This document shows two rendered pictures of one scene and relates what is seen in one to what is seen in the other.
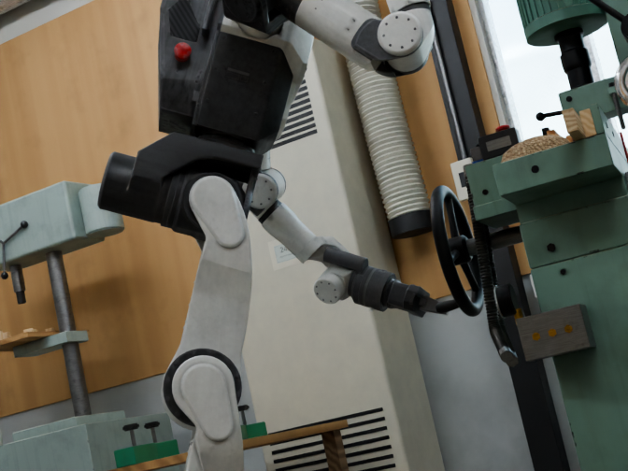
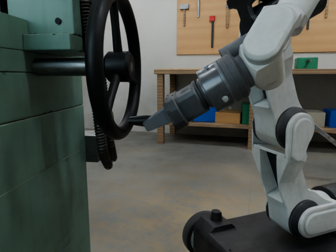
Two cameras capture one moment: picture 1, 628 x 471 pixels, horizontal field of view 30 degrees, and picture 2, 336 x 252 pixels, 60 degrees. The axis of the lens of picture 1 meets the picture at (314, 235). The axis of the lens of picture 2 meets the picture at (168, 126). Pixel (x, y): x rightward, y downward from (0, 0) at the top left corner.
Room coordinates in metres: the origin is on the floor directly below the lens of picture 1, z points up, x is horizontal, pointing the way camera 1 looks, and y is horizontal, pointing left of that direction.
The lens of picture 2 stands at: (3.09, -0.32, 0.79)
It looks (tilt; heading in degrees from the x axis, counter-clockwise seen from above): 10 degrees down; 169
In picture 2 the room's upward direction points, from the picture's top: straight up
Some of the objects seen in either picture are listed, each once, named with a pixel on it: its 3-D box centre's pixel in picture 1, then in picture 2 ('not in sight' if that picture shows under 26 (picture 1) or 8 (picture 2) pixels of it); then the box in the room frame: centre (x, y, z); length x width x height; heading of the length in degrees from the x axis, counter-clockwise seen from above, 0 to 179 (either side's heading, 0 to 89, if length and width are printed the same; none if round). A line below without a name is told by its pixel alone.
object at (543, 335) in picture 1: (555, 333); (84, 145); (2.18, -0.40, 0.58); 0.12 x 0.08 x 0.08; 71
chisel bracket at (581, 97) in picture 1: (597, 105); not in sight; (2.37, -0.63, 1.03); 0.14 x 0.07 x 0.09; 71
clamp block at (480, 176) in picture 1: (507, 182); (57, 17); (2.40, -0.42, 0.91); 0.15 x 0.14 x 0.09; 161
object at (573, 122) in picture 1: (592, 147); not in sight; (2.25, -0.57, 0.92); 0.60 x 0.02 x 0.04; 161
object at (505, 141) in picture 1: (497, 149); not in sight; (2.39, -0.41, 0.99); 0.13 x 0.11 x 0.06; 161
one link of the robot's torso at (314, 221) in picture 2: not in sight; (302, 210); (2.16, 0.40, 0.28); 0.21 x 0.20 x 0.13; 101
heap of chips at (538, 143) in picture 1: (535, 148); not in sight; (2.13, -0.44, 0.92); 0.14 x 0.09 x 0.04; 71
